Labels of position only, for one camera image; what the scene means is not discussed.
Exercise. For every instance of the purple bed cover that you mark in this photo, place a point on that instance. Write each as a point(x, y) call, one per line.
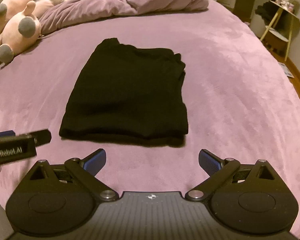
point(240, 104)

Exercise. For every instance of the papers on floor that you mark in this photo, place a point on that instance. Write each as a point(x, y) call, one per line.
point(286, 70)

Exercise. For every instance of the black garment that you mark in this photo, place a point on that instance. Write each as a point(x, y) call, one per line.
point(127, 91)

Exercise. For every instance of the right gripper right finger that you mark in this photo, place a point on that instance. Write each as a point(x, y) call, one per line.
point(209, 162)

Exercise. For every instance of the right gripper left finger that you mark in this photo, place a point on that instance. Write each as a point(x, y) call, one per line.
point(94, 162)

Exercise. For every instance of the yellow side table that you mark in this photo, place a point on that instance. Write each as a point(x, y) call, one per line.
point(279, 32)

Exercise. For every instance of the black cloth on table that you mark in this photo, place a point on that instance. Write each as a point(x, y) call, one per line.
point(267, 11)

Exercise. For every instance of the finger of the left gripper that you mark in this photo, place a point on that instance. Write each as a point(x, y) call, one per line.
point(7, 133)

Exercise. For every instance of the pink plush pig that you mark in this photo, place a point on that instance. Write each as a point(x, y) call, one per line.
point(19, 34)

